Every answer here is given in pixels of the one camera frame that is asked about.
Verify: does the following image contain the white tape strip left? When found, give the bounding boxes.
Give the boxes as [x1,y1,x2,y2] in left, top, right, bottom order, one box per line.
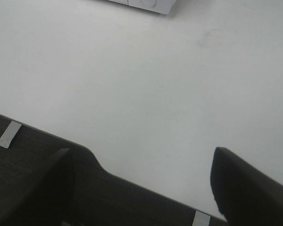
[0,121,22,149]

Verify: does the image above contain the white tape strip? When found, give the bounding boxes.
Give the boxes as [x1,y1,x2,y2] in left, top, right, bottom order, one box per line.
[192,211,211,226]
[0,121,22,149]

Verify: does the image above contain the white microwave oven body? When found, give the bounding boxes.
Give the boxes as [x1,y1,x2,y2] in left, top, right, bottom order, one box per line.
[94,0,177,15]

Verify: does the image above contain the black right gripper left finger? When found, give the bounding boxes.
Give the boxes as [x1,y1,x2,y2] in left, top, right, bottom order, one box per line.
[0,148,73,226]

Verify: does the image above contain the white tape strip right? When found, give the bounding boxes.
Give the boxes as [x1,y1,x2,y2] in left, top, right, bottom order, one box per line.
[192,211,211,226]

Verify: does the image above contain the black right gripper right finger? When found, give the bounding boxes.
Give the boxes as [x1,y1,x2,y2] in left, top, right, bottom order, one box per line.
[210,147,283,226]

